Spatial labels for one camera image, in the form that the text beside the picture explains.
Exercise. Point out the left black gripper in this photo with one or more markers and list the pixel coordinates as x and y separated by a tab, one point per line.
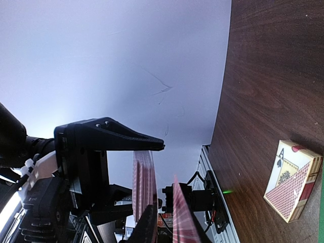
81	154

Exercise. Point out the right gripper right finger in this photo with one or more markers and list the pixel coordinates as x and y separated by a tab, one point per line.
200	230

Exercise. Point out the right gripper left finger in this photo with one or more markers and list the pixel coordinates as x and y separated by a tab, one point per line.
146	228

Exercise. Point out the red card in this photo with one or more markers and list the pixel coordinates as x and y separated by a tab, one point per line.
184	229

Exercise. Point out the red backed card deck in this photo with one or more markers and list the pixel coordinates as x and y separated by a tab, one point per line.
144	190

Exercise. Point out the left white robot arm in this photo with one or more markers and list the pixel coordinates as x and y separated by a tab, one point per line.
63	182

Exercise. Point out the round green poker mat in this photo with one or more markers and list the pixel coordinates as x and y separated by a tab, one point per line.
321	212

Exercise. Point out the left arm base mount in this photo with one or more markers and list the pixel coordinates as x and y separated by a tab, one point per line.
207	200

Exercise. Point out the front aluminium rail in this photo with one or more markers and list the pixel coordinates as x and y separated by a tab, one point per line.
229	234

